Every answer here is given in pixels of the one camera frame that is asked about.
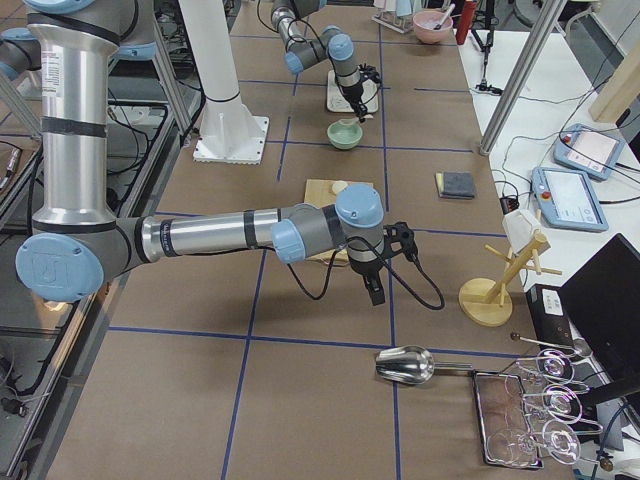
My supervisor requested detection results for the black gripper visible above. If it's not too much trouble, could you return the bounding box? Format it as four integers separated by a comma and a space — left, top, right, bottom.
347, 247, 385, 306
342, 82, 368, 123

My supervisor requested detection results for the white steamed bun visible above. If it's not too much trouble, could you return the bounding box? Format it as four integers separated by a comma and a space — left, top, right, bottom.
330, 180, 349, 196

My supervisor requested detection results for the mint green bowl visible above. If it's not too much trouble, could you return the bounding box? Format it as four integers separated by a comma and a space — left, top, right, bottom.
326, 121, 363, 150

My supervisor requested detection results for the pink bowl with ice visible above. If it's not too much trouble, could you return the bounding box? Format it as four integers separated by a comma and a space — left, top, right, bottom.
412, 10, 453, 44

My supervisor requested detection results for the long bar spoon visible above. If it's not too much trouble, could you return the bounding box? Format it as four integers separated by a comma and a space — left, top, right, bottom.
510, 332, 593, 358

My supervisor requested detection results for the white bear serving tray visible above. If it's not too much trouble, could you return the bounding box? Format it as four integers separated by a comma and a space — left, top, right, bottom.
326, 70, 379, 114

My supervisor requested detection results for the metal ice scoop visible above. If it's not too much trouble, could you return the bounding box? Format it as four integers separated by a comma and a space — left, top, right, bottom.
375, 345, 474, 385

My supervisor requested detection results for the blue plastic cup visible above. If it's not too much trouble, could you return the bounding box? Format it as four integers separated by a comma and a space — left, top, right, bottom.
396, 0, 413, 17

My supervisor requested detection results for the steel tube black cap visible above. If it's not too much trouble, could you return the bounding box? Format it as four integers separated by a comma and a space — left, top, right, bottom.
434, 3, 455, 30

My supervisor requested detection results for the wooden mug tree stand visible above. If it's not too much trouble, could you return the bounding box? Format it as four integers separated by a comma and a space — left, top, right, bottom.
458, 229, 562, 327

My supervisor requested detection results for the red cylinder tube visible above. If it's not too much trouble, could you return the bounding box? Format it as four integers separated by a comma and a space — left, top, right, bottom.
455, 0, 477, 45

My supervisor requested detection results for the black small device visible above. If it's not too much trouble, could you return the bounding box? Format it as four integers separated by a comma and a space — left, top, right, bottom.
499, 196, 520, 215

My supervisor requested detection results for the black tripod stick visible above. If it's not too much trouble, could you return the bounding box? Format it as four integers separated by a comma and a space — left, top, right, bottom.
471, 0, 503, 96

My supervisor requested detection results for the wine glass back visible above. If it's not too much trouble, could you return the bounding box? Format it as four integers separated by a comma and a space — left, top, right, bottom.
515, 349, 575, 384

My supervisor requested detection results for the wine glass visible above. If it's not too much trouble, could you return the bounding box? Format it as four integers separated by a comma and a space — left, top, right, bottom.
503, 373, 583, 425
486, 420, 604, 469
515, 349, 575, 384

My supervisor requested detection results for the near blue teach pendant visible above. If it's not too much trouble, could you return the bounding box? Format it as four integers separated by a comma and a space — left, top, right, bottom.
531, 167, 609, 232

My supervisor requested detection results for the blue teach pendant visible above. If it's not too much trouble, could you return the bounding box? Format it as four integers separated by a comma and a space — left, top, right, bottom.
553, 123, 623, 181
531, 167, 609, 232

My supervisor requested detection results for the wine glass middle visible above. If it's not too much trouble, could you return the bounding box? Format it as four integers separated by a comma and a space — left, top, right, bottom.
503, 373, 583, 425

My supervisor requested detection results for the black computer monitor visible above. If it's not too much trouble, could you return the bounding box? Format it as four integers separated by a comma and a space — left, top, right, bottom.
560, 233, 639, 382

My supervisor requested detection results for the far blue teach pendant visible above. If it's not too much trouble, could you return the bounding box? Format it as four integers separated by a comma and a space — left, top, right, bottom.
553, 123, 623, 181

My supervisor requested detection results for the wine glass front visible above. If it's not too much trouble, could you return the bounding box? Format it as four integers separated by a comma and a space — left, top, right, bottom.
486, 420, 604, 469

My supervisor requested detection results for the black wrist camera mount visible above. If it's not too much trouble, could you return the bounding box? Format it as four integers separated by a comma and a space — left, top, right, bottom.
359, 63, 382, 85

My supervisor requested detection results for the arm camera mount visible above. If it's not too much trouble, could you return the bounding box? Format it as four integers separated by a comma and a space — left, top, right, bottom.
383, 221, 419, 264

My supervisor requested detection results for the black camera cable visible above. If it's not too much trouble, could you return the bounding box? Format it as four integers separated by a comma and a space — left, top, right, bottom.
279, 234, 446, 310

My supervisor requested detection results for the white wire cup rack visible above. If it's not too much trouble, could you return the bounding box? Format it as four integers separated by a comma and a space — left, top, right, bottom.
371, 10, 413, 34

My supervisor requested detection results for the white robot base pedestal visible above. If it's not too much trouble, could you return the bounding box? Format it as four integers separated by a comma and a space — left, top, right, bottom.
179, 0, 269, 165

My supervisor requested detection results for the aluminium frame post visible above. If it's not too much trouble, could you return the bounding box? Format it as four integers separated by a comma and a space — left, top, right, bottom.
479, 0, 567, 156

